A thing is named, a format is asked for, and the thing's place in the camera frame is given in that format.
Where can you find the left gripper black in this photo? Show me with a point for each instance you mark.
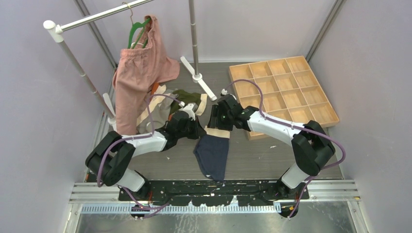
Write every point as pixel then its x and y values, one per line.
pixel 198 131

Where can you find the wooden compartment tray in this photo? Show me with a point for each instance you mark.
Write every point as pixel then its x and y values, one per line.
pixel 285 88

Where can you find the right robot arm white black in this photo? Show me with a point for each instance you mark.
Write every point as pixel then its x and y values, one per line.
pixel 311 149

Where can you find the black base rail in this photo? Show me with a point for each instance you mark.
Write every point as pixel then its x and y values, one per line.
pixel 212 193

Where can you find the orange underwear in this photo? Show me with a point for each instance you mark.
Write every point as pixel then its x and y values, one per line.
pixel 155 86

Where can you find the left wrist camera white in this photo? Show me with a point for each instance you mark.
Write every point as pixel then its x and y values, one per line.
pixel 190 109

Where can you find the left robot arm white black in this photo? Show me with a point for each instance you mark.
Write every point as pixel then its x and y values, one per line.
pixel 111 157

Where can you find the navy underwear cream waistband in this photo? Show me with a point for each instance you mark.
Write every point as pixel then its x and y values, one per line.
pixel 211 153

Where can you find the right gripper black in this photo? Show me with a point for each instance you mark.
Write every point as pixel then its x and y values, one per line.
pixel 216 111

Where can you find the olive green underwear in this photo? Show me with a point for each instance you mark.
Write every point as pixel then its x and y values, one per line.
pixel 199 99

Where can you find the pink trousers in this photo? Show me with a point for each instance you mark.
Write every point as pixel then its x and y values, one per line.
pixel 142 63

